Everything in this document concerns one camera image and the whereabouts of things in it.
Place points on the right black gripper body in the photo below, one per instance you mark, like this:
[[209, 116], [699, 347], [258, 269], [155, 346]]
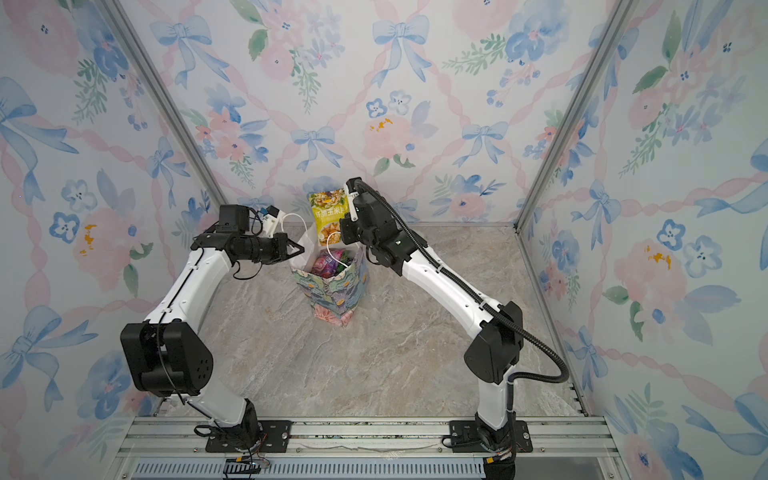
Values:
[[354, 234]]

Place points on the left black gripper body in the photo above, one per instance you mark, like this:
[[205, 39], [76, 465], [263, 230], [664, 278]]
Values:
[[267, 251]]

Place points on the yellow snack packet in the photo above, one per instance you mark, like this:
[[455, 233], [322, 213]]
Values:
[[328, 208]]

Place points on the floral paper bag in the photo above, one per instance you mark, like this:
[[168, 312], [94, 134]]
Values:
[[332, 300]]

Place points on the purple Fox's candy bag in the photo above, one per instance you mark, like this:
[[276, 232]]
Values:
[[330, 264]]

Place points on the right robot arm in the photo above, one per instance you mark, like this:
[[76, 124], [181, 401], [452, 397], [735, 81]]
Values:
[[495, 346]]

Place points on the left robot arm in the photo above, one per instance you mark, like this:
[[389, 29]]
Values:
[[164, 352]]

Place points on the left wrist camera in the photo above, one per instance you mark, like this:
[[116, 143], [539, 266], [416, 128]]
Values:
[[242, 219]]

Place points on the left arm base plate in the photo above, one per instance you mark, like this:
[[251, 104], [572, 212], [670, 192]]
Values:
[[266, 436]]

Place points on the aluminium rail frame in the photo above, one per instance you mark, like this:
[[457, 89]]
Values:
[[371, 448]]

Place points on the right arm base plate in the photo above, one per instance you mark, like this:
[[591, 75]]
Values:
[[473, 436]]

